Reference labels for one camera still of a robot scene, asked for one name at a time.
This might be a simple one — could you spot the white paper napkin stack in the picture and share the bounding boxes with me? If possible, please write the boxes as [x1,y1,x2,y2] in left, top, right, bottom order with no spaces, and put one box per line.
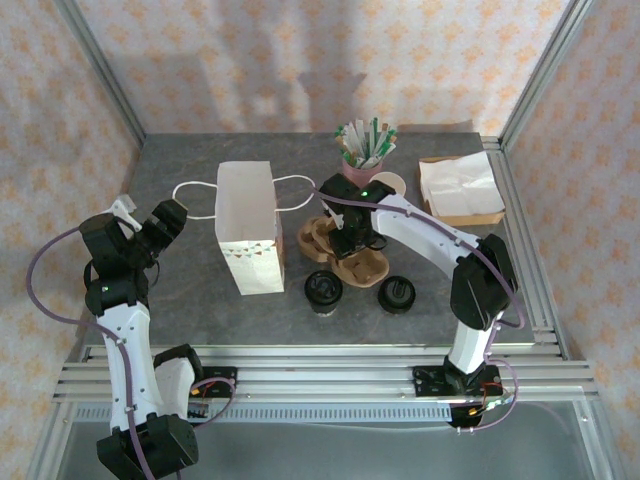
[418,151,505,217]

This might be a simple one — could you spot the white paper cup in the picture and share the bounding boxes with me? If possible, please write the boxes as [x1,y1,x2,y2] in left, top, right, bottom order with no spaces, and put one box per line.
[370,171,407,197]

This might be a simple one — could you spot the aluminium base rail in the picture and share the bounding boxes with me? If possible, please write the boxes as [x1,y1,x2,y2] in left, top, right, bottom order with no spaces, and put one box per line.
[52,342,599,406]

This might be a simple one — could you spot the white paper bag with handles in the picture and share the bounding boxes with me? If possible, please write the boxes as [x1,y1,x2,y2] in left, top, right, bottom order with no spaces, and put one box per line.
[172,160,321,297]

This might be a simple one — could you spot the aluminium frame post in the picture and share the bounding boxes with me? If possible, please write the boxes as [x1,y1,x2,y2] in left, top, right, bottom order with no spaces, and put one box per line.
[52,0,147,146]
[497,0,596,149]

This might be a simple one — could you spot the aluminium side rail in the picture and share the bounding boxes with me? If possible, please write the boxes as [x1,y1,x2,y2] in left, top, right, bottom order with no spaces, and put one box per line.
[480,134,571,361]

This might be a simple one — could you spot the thin base cable loop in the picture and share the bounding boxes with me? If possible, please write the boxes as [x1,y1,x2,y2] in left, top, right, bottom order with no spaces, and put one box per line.
[187,377,236,424]
[449,357,521,436]

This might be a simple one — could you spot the wooden napkin tray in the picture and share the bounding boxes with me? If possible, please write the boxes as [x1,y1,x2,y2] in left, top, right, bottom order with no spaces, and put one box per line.
[418,158,507,229]

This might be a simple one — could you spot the white wrapped straw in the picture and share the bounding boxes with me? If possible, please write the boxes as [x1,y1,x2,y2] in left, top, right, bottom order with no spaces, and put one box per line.
[353,118,372,159]
[346,123,365,162]

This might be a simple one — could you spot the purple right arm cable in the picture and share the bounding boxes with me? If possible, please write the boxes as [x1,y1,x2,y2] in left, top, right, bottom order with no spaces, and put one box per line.
[312,187,526,351]

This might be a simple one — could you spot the grey slotted cable duct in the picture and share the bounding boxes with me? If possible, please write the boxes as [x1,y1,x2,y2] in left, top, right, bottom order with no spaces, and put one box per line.
[74,403,456,425]

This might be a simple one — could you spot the aluminium frame leg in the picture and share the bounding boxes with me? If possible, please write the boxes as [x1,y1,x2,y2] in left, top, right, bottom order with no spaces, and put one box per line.
[24,399,76,480]
[572,399,619,480]

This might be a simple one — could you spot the black plastic cup lid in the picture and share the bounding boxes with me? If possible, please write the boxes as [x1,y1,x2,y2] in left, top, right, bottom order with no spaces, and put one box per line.
[377,274,417,315]
[303,269,344,309]

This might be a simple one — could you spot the pink canister with oval label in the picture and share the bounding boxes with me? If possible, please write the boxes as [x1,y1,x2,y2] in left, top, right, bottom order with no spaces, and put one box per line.
[341,157,385,182]

